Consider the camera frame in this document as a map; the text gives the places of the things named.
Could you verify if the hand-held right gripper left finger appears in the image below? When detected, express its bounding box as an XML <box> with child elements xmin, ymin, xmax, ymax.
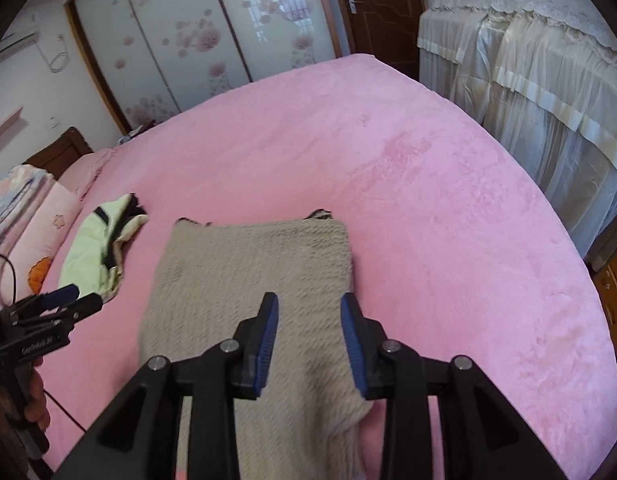
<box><xmin>58</xmin><ymin>292</ymin><xmax>279</xmax><ymax>480</ymax></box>

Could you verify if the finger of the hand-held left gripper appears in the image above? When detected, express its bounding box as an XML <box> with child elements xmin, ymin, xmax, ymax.
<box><xmin>16</xmin><ymin>284</ymin><xmax>82</xmax><ymax>313</ymax></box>
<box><xmin>58</xmin><ymin>292</ymin><xmax>105</xmax><ymax>323</ymax></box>

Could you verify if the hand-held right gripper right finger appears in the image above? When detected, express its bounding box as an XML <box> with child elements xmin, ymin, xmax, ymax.
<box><xmin>339</xmin><ymin>292</ymin><xmax>569</xmax><ymax>480</ymax></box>

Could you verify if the beige knit sweater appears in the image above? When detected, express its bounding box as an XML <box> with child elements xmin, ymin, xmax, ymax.
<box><xmin>138</xmin><ymin>209</ymin><xmax>374</xmax><ymax>480</ymax></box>

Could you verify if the person's left hand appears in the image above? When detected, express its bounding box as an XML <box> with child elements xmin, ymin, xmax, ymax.
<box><xmin>22</xmin><ymin>370</ymin><xmax>52</xmax><ymax>429</ymax></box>

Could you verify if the light green and black garment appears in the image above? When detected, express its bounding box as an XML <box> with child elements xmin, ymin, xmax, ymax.
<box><xmin>60</xmin><ymin>192</ymin><xmax>149</xmax><ymax>297</ymax></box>

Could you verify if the pink flower print pillow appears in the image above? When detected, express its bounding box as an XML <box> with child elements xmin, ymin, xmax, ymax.
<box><xmin>0</xmin><ymin>180</ymin><xmax>82</xmax><ymax>301</ymax></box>

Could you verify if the folded patterned quilt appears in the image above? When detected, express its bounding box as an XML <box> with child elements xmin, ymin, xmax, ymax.
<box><xmin>0</xmin><ymin>164</ymin><xmax>54</xmax><ymax>241</ymax></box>

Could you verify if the pink ruffled pillow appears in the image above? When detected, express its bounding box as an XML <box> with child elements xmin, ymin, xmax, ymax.
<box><xmin>58</xmin><ymin>147</ymin><xmax>115</xmax><ymax>201</ymax></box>

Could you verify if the wooden headboard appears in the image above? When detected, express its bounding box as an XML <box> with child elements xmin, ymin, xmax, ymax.
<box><xmin>23</xmin><ymin>127</ymin><xmax>95</xmax><ymax>181</ymax></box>

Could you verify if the pink bed blanket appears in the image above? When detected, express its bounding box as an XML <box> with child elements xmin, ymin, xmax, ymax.
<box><xmin>31</xmin><ymin>52</ymin><xmax>616</xmax><ymax>480</ymax></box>

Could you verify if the white air conditioner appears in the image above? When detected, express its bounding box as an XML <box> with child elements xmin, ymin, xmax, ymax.
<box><xmin>0</xmin><ymin>15</ymin><xmax>42</xmax><ymax>58</ymax></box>

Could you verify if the wooden cabinet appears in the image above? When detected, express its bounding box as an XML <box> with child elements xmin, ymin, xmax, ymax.
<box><xmin>591</xmin><ymin>237</ymin><xmax>617</xmax><ymax>346</ymax></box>

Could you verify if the floral sliding door wardrobe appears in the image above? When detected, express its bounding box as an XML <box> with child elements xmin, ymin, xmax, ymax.
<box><xmin>63</xmin><ymin>0</ymin><xmax>351</xmax><ymax>136</ymax></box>

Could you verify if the brown wooden door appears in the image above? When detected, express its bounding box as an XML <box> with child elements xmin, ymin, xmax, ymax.
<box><xmin>328</xmin><ymin>0</ymin><xmax>426</xmax><ymax>81</ymax></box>

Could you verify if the black cable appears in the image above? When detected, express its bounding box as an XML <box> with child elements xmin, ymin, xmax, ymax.
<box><xmin>0</xmin><ymin>255</ymin><xmax>86</xmax><ymax>433</ymax></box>

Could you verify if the white air conditioner cable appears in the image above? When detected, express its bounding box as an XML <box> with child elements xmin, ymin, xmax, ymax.
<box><xmin>46</xmin><ymin>34</ymin><xmax>70</xmax><ymax>72</ymax></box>

